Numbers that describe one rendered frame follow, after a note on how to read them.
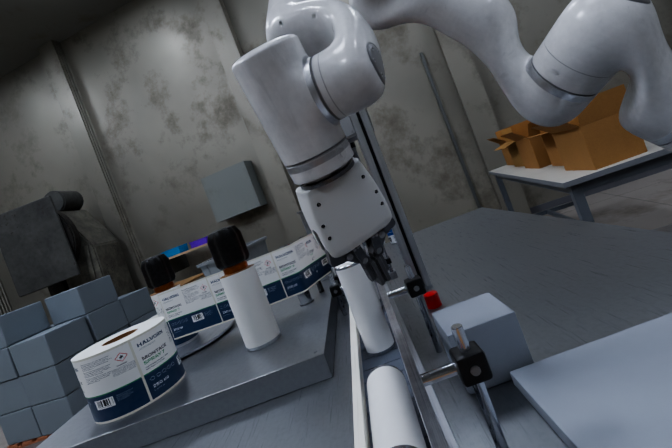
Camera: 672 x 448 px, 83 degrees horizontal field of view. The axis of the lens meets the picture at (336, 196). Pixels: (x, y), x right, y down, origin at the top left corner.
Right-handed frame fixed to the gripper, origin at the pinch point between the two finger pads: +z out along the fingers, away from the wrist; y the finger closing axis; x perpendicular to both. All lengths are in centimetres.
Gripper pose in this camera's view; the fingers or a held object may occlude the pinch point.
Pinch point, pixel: (376, 268)
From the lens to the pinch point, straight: 53.9
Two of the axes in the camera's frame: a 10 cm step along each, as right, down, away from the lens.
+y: -8.1, 5.2, -2.6
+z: 4.4, 8.4, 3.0
